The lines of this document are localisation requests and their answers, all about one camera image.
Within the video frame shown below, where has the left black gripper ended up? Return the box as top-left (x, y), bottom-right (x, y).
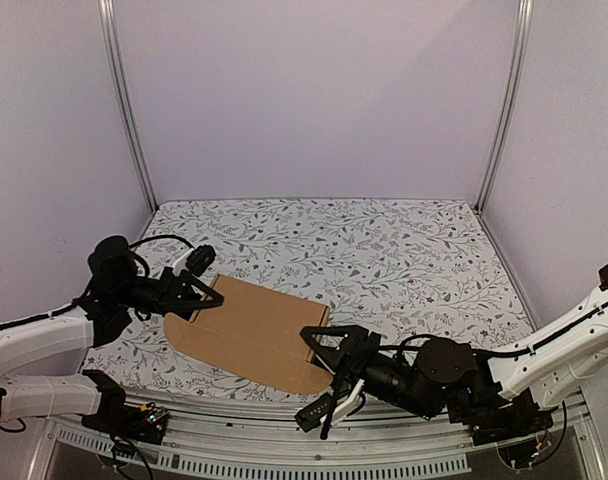
top-left (114, 267), bottom-right (231, 333)

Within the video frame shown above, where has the brown cardboard box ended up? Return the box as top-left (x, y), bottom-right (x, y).
top-left (164, 275), bottom-right (331, 395)

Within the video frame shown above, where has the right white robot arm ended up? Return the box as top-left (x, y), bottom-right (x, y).
top-left (295, 264), bottom-right (608, 445)

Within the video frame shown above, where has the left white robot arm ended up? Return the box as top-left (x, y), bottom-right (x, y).
top-left (0, 268), bottom-right (224, 444)

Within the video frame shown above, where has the floral patterned table mat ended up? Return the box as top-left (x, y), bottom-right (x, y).
top-left (81, 197), bottom-right (549, 404)

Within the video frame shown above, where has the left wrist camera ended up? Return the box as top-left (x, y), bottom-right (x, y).
top-left (86, 235), bottom-right (218, 296)

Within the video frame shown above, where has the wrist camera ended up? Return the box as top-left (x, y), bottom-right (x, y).
top-left (86, 235), bottom-right (218, 296)
top-left (294, 335), bottom-right (480, 434)

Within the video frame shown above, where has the left black cable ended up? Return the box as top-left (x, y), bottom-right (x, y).
top-left (128, 234), bottom-right (195, 256)

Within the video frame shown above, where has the black cable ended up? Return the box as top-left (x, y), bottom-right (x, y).
top-left (393, 294), bottom-right (608, 361)
top-left (128, 234), bottom-right (195, 256)

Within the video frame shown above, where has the right black cable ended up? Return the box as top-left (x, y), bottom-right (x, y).
top-left (393, 294), bottom-right (608, 361)

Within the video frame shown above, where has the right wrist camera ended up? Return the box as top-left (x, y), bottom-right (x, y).
top-left (294, 335), bottom-right (480, 434)

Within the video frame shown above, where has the front aluminium rail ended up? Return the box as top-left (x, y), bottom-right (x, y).
top-left (25, 389), bottom-right (608, 479)

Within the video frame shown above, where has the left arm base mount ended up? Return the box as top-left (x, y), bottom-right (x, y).
top-left (81, 370), bottom-right (169, 445)

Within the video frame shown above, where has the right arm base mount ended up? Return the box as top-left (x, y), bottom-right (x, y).
top-left (447, 390), bottom-right (556, 446)

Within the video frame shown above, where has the left aluminium frame post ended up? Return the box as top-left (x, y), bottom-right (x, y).
top-left (98, 0), bottom-right (159, 214)

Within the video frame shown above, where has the aluminium frame post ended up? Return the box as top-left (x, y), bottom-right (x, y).
top-left (98, 0), bottom-right (159, 214)
top-left (474, 0), bottom-right (534, 217)

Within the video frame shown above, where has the right aluminium frame post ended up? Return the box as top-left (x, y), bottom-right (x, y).
top-left (474, 0), bottom-right (534, 217)

